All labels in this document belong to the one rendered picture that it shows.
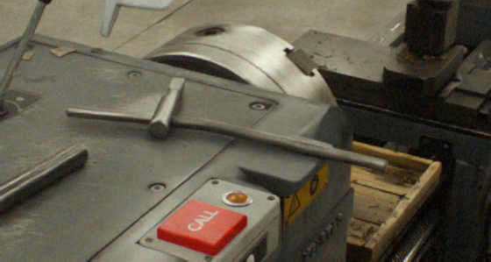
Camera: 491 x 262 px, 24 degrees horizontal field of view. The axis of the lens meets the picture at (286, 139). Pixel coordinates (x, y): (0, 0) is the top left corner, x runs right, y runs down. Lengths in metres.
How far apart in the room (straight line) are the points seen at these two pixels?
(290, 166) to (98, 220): 0.21
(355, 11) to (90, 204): 4.03
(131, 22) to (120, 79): 3.57
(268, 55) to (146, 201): 0.44
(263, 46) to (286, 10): 3.56
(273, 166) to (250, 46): 0.36
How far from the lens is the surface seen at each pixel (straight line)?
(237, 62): 1.41
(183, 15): 4.95
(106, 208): 1.06
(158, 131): 1.17
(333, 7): 5.08
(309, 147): 1.14
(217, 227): 1.01
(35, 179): 1.08
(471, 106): 1.97
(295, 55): 1.49
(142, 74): 1.32
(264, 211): 1.05
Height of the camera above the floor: 1.80
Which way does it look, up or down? 27 degrees down
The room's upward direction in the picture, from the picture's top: 2 degrees clockwise
